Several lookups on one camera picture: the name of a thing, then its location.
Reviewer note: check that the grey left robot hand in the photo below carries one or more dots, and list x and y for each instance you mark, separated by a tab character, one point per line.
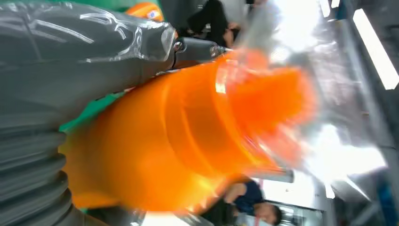
78	62

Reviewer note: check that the large orange bottle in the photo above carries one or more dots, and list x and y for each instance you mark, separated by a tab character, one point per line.
174	131

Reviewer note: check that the small orange bottle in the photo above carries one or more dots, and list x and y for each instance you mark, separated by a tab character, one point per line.
145	11

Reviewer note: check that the ribbed grey left arm sleeve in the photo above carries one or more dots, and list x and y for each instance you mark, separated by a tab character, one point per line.
28	174

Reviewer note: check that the person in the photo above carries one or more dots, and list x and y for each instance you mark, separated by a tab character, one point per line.
249	199
212	21

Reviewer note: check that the white ceiling light strip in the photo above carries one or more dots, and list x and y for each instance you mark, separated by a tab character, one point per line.
375	50

